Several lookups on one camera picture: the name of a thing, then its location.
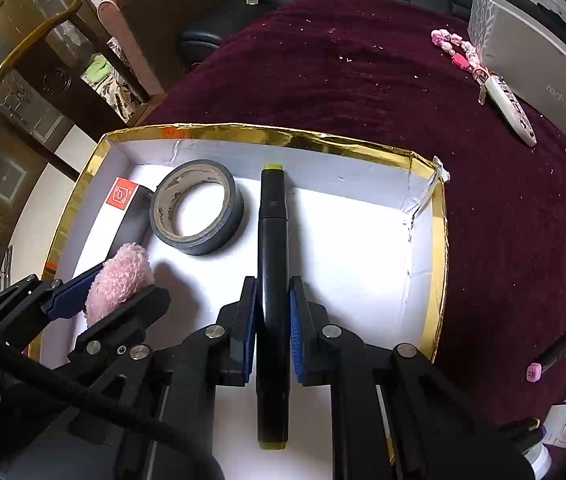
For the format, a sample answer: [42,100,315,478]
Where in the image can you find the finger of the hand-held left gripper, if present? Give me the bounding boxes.
[0,262,106,356]
[67,285,171,392]

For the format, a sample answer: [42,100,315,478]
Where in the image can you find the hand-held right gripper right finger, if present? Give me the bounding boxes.
[288,275,538,480]

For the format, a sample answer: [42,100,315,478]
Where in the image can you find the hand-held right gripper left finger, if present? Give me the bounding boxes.
[10,275,260,480]

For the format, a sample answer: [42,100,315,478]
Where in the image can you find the pink fluffy ball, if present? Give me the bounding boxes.
[84,242,155,328]

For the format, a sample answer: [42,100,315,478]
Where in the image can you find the black marker yellow caps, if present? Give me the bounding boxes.
[254,162,293,452]

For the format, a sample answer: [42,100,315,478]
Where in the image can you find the gold-rimmed white box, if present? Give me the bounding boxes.
[28,122,450,480]

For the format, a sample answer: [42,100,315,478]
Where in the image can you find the grey tape roll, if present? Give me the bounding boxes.
[149,158,245,257]

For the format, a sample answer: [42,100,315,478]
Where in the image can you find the black box red label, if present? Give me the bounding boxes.
[106,176,159,261]

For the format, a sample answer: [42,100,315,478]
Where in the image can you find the floral seat cushion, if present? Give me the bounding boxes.
[80,35,151,123]

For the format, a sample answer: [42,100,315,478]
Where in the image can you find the light green plastic item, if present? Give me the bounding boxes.
[82,55,114,83]

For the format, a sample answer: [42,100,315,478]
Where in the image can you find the wooden chair gold backrest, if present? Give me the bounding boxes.
[0,0,164,181]

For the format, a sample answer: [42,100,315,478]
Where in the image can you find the black marker pink cap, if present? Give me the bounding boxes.
[527,297,566,383]

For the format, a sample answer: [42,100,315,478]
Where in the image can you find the small white bottle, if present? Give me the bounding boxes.
[523,440,554,478]

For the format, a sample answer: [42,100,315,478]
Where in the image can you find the grey shoe box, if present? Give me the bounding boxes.
[467,0,566,161]

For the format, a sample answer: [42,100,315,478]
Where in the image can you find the black braided cable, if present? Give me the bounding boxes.
[0,316,226,480]

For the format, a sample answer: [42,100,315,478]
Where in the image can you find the pink bead keychain white fob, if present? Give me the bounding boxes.
[430,29,538,148]

